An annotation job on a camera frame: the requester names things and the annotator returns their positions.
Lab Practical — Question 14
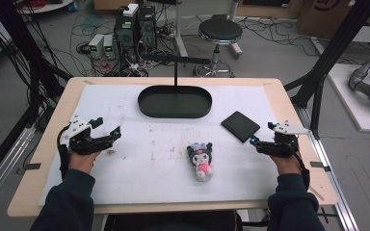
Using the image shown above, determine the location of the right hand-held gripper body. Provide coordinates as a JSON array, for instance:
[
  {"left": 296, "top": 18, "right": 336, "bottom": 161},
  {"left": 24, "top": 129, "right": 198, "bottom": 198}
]
[{"left": 262, "top": 120, "right": 313, "bottom": 159}]

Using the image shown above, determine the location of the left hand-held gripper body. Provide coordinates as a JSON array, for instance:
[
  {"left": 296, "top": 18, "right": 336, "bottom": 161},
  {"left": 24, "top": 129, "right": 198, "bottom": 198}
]
[{"left": 57, "top": 115, "right": 111, "bottom": 157}]

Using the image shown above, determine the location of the black-hooded plush toy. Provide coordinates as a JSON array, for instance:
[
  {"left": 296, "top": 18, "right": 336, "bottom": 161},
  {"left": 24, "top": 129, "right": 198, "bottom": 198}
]
[{"left": 186, "top": 141, "right": 215, "bottom": 183}]

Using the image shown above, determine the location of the black oval tray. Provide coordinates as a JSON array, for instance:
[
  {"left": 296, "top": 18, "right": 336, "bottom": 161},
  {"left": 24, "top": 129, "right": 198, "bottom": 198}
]
[{"left": 137, "top": 84, "right": 213, "bottom": 119}]

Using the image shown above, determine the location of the person's right hand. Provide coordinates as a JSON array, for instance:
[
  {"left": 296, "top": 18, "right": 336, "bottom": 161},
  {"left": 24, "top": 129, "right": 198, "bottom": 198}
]
[{"left": 267, "top": 153, "right": 304, "bottom": 176}]

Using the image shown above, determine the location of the person's left hand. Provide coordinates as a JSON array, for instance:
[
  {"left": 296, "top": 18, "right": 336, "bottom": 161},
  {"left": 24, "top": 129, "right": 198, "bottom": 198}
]
[{"left": 68, "top": 149, "right": 102, "bottom": 175}]

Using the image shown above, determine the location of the black square pad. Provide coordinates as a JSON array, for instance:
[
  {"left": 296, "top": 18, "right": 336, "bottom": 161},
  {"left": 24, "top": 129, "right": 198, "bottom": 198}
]
[{"left": 220, "top": 110, "right": 261, "bottom": 144}]

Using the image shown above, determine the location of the black tape strip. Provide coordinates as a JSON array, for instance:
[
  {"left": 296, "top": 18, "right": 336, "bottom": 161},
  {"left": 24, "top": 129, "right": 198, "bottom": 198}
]
[
  {"left": 14, "top": 162, "right": 42, "bottom": 176},
  {"left": 309, "top": 161, "right": 332, "bottom": 173}
]

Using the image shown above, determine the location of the wooden table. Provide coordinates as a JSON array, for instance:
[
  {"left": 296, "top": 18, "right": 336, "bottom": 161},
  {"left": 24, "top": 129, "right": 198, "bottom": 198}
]
[{"left": 6, "top": 76, "right": 339, "bottom": 218}]

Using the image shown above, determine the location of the white table mat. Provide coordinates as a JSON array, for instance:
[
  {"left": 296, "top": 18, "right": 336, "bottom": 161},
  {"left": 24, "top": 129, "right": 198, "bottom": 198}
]
[{"left": 39, "top": 83, "right": 284, "bottom": 207}]

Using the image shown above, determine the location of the white board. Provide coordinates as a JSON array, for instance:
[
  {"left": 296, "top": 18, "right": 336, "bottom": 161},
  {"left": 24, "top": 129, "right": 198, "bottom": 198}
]
[{"left": 327, "top": 63, "right": 370, "bottom": 135}]

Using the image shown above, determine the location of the grey power supply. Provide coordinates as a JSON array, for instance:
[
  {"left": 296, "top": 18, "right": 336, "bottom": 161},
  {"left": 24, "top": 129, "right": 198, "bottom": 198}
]
[
  {"left": 102, "top": 34, "right": 117, "bottom": 60},
  {"left": 88, "top": 33, "right": 106, "bottom": 60}
]

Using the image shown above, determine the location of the black computer tower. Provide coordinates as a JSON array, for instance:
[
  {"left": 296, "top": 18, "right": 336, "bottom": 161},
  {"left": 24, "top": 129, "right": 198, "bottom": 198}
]
[
  {"left": 113, "top": 13, "right": 140, "bottom": 64},
  {"left": 137, "top": 5, "right": 158, "bottom": 54}
]

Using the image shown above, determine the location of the black T-shaped stand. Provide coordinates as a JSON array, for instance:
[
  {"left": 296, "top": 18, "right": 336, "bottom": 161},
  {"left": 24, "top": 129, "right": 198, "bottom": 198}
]
[{"left": 141, "top": 53, "right": 213, "bottom": 88}]

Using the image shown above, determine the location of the black round stool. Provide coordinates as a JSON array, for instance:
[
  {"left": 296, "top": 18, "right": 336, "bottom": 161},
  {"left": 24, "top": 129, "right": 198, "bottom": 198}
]
[{"left": 193, "top": 17, "right": 244, "bottom": 79}]

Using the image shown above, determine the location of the white box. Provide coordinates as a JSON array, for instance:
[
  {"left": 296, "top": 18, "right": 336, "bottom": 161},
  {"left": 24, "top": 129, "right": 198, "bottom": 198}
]
[{"left": 121, "top": 2, "right": 140, "bottom": 18}]

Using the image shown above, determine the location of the white desk leg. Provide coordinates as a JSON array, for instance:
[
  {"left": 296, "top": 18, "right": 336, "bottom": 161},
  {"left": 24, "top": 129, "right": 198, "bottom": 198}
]
[{"left": 172, "top": 0, "right": 190, "bottom": 59}]

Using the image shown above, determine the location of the cardboard box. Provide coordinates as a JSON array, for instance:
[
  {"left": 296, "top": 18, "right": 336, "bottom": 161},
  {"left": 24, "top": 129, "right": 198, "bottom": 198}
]
[{"left": 296, "top": 0, "right": 370, "bottom": 41}]

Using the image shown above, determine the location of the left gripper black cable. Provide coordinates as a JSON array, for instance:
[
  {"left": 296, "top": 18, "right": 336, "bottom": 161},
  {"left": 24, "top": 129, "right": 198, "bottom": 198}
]
[{"left": 56, "top": 124, "right": 71, "bottom": 181}]

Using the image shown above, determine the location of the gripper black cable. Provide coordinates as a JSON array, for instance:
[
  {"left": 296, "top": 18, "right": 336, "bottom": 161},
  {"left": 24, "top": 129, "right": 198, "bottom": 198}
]
[
  {"left": 56, "top": 124, "right": 71, "bottom": 181},
  {"left": 282, "top": 141, "right": 311, "bottom": 191}
]

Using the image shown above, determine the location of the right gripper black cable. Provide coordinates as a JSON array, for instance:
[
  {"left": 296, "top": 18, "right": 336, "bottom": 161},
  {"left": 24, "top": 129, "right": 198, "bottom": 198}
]
[{"left": 282, "top": 141, "right": 311, "bottom": 191}]

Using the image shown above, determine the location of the aluminium rail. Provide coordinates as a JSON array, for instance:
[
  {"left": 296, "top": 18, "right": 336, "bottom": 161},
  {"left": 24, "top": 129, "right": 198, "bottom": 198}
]
[
  {"left": 293, "top": 105, "right": 361, "bottom": 231},
  {"left": 0, "top": 124, "right": 37, "bottom": 215}
]

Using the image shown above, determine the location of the tangle of floor cables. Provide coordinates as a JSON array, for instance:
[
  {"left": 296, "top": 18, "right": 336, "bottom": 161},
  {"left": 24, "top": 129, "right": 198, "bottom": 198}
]
[{"left": 237, "top": 15, "right": 322, "bottom": 61}]

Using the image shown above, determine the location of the black frame post with cables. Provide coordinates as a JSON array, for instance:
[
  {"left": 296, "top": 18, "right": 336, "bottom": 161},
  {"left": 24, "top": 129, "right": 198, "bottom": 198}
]
[{"left": 0, "top": 0, "right": 74, "bottom": 129}]

